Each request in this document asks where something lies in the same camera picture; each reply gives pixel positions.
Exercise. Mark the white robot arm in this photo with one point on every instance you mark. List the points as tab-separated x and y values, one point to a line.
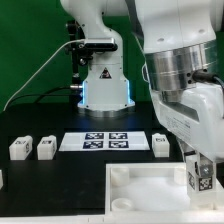
178	42

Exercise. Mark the white square tabletop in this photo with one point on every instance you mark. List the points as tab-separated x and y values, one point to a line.
146	187

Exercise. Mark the white block left edge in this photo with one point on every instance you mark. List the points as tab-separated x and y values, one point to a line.
1	180

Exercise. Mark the white fiducial marker sheet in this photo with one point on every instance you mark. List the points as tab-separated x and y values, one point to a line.
104	141

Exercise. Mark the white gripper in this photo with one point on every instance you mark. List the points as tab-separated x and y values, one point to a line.
198	120

